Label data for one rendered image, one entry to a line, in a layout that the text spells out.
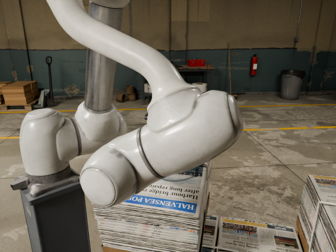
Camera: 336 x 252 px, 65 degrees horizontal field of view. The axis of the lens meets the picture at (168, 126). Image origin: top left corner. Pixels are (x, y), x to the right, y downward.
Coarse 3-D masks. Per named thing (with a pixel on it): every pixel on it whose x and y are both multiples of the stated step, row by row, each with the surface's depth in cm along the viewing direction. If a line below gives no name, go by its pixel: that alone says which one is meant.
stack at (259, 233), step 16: (208, 224) 102; (224, 224) 103; (240, 224) 103; (256, 224) 102; (272, 224) 102; (208, 240) 94; (224, 240) 94; (240, 240) 94; (256, 240) 94; (272, 240) 94; (288, 240) 94
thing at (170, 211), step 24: (144, 192) 69; (168, 192) 69; (192, 192) 69; (96, 216) 72; (120, 216) 69; (144, 216) 66; (168, 216) 65; (192, 216) 63; (120, 240) 75; (144, 240) 72; (168, 240) 70; (192, 240) 68
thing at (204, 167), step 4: (204, 164) 81; (192, 168) 78; (196, 168) 78; (200, 168) 78; (204, 168) 78; (204, 200) 86; (204, 204) 88; (204, 208) 87; (204, 212) 87; (204, 216) 88
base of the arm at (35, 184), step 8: (24, 176) 96; (32, 176) 93; (40, 176) 93; (48, 176) 94; (56, 176) 95; (64, 176) 98; (72, 176) 100; (16, 184) 93; (24, 184) 94; (32, 184) 94; (40, 184) 93; (48, 184) 94; (56, 184) 95; (64, 184) 97; (32, 192) 90; (40, 192) 92
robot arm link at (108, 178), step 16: (112, 144) 45; (128, 144) 44; (96, 160) 42; (112, 160) 42; (128, 160) 44; (144, 160) 43; (80, 176) 43; (96, 176) 41; (112, 176) 41; (128, 176) 42; (144, 176) 44; (160, 176) 45; (96, 192) 42; (112, 192) 41; (128, 192) 43
